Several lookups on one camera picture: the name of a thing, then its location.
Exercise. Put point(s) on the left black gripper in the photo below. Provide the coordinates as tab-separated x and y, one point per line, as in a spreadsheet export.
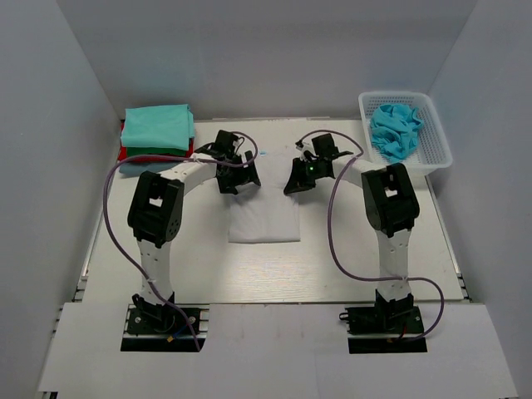
247	174

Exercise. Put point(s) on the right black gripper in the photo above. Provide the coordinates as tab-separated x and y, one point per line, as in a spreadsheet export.
298	181

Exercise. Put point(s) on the white t-shirt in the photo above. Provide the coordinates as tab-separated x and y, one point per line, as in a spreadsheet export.
264	214

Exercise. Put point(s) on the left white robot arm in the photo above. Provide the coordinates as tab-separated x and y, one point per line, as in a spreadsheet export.
156	210

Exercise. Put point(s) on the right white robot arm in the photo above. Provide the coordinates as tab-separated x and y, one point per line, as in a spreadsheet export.
390	204

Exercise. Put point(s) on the folded teal t-shirt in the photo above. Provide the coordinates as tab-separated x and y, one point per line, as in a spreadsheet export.
181	112

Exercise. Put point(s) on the crumpled blue t-shirt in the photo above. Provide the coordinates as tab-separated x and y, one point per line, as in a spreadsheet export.
395	130

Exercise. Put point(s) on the white plastic basket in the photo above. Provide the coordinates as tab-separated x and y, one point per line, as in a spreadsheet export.
432	152

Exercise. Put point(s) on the folded green t-shirt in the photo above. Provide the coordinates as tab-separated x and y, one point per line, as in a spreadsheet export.
131	151

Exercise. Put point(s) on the folded red t-shirt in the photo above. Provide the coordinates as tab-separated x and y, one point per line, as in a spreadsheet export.
156	141

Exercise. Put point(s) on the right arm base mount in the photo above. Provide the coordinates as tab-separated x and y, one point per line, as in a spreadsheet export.
394	327

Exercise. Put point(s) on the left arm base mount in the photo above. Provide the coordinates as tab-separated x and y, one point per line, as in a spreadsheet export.
161	328

